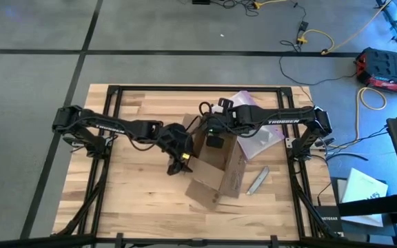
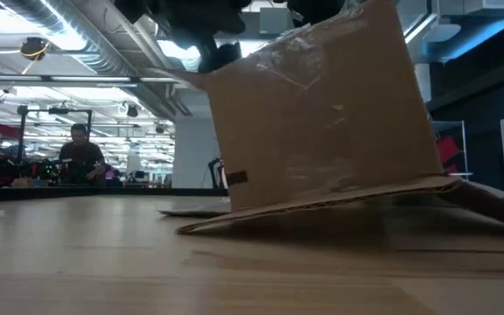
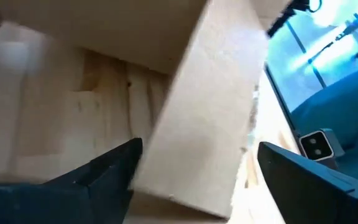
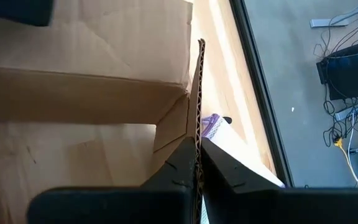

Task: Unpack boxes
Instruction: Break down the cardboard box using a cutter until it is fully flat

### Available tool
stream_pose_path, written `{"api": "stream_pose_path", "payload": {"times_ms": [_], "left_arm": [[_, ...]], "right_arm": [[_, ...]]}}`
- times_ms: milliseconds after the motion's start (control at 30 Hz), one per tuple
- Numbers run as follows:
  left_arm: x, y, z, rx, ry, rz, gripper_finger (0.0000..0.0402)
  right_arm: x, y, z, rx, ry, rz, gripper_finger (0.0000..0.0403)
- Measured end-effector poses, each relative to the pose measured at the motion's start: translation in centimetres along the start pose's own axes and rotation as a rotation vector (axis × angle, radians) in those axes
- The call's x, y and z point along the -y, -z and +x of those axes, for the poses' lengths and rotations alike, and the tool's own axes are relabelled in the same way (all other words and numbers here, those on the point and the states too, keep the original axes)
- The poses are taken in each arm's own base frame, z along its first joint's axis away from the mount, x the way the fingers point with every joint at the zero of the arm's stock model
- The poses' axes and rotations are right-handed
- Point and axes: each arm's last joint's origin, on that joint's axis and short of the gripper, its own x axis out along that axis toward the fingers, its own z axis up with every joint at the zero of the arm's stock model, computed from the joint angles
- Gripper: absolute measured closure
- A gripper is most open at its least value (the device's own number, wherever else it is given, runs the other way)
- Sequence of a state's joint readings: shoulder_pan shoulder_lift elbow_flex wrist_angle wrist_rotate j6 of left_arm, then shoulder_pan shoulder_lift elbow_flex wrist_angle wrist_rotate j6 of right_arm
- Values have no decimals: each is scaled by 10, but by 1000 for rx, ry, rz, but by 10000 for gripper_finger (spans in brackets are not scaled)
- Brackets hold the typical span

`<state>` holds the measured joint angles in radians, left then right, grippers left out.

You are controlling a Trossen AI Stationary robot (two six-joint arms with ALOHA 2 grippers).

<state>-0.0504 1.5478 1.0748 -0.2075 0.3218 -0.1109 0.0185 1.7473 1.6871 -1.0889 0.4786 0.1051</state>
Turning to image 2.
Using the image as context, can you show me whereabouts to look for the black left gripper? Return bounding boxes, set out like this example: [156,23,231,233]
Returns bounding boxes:
[114,0,253,74]

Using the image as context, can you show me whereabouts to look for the brown Sephora cardboard box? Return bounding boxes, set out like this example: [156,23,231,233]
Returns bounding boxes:
[157,0,504,235]

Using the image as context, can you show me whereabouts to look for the long ceiling light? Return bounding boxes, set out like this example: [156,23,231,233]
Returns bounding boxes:
[0,73,183,85]

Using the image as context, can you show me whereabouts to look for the person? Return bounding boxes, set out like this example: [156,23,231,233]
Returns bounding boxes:
[58,122,108,186]

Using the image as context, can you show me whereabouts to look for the red plastic storage bin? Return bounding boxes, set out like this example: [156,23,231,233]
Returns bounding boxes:
[435,136,462,166]

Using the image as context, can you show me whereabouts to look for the black camera gantry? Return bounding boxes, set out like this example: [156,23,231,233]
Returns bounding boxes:
[17,106,95,164]

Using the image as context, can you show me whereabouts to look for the ceiling cable reel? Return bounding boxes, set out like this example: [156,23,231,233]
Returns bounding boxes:
[18,37,51,61]

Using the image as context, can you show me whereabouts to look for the metal wire shelf rack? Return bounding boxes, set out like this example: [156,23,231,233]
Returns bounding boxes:
[430,120,475,181]

